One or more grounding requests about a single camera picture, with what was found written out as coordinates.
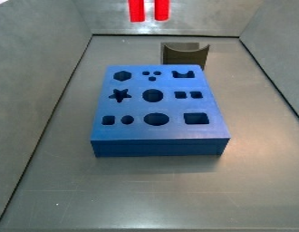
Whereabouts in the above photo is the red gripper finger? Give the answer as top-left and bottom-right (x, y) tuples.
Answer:
(128, 0), (145, 23)
(155, 0), (171, 21)

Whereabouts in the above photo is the dark curved holder piece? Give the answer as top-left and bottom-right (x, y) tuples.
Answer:
(161, 42), (211, 68)

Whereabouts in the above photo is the blue shape-sorter block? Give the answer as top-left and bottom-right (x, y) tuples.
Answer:
(91, 64), (231, 157)

